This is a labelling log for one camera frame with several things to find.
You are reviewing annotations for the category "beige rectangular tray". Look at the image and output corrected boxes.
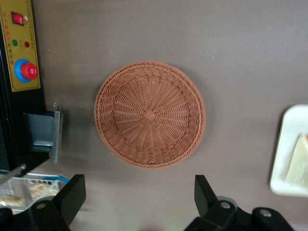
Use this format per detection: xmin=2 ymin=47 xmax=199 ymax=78
xmin=269 ymin=104 xmax=308 ymax=196

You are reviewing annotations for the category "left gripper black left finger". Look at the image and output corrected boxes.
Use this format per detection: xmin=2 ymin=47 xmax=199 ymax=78
xmin=26 ymin=174 xmax=87 ymax=231

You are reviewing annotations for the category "red emergency stop button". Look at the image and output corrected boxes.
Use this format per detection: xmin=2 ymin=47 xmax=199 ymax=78
xmin=13 ymin=59 xmax=39 ymax=84

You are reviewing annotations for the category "white wire rack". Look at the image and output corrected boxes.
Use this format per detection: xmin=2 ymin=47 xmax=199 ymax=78
xmin=0 ymin=163 xmax=62 ymax=216

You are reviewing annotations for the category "triangle sandwich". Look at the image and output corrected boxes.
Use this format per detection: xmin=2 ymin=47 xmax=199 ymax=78
xmin=285 ymin=133 xmax=308 ymax=187

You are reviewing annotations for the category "grey metal bracket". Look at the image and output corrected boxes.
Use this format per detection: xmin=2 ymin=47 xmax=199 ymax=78
xmin=23 ymin=98 xmax=64 ymax=165

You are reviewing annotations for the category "black and yellow control box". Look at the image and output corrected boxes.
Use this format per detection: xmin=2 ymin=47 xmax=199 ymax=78
xmin=0 ymin=0 xmax=48 ymax=174

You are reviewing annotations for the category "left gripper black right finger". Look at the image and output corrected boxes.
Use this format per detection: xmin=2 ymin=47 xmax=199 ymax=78
xmin=185 ymin=174 xmax=251 ymax=231

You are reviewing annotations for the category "blue cable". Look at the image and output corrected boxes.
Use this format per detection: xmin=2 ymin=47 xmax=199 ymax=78
xmin=42 ymin=176 xmax=71 ymax=185

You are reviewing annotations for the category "packaged rice cracker snack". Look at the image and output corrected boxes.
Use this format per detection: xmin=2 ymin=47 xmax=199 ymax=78
xmin=27 ymin=184 xmax=58 ymax=200
xmin=0 ymin=194 xmax=26 ymax=208

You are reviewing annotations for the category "round brown wicker basket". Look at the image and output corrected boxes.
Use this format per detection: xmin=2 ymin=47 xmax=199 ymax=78
xmin=94 ymin=60 xmax=206 ymax=169

